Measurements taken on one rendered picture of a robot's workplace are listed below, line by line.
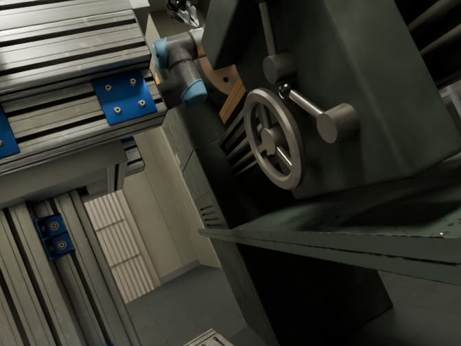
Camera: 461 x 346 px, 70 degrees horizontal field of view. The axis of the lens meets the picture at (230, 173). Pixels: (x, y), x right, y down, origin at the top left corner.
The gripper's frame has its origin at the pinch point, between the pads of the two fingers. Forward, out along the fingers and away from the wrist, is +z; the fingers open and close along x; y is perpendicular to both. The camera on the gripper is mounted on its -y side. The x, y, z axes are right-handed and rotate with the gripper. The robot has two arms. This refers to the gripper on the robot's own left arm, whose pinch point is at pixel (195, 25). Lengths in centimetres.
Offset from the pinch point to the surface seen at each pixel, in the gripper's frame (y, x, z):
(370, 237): 89, -49, 64
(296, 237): 70, -50, 64
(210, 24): 74, -38, 31
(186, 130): -0.1, -32.3, 29.3
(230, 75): 16.7, -12.0, 27.6
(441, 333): 27, -24, 132
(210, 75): 16.7, -17.5, 23.0
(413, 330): 19, -27, 131
